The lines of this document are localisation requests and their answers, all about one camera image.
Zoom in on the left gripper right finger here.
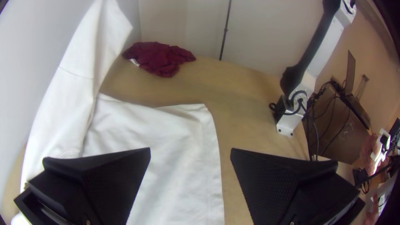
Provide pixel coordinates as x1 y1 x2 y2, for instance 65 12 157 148
230 148 366 225

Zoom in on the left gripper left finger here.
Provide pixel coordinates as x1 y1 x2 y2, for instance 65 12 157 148
13 147 152 225

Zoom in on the white t-shirt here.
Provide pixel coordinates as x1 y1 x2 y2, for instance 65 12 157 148
11 0 225 225

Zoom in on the brown cardboard box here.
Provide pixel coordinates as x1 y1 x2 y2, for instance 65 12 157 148
302 50 372 165

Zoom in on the dark red garment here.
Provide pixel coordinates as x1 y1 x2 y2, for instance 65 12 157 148
121 41 197 79

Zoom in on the black cable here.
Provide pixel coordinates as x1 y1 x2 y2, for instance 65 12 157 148
269 99 305 117

